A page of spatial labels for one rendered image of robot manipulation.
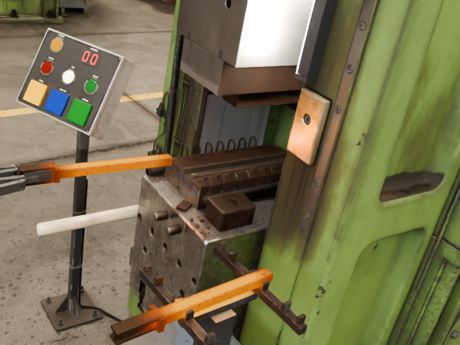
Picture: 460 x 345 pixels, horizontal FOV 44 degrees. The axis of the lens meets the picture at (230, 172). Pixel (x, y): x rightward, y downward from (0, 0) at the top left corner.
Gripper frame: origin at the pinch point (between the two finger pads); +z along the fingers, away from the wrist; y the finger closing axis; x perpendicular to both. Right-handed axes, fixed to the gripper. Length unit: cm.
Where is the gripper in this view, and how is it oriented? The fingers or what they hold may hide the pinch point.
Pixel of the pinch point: (36, 174)
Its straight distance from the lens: 146.4
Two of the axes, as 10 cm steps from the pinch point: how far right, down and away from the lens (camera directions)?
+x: 1.7, -8.7, -4.7
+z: 8.1, -1.5, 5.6
